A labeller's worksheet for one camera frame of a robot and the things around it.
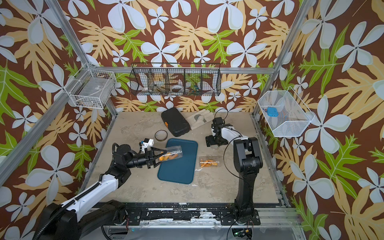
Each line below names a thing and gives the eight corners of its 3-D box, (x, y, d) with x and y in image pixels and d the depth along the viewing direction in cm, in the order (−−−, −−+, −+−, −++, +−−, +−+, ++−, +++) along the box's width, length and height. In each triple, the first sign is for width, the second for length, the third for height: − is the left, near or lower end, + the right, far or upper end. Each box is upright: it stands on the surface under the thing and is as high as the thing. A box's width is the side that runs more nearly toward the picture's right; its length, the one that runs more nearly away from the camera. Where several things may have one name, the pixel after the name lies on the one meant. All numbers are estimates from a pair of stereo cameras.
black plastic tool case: (174, 140, 106) (174, 134, 101) (159, 118, 120) (158, 112, 114) (192, 131, 111) (192, 125, 106) (175, 111, 125) (175, 105, 119)
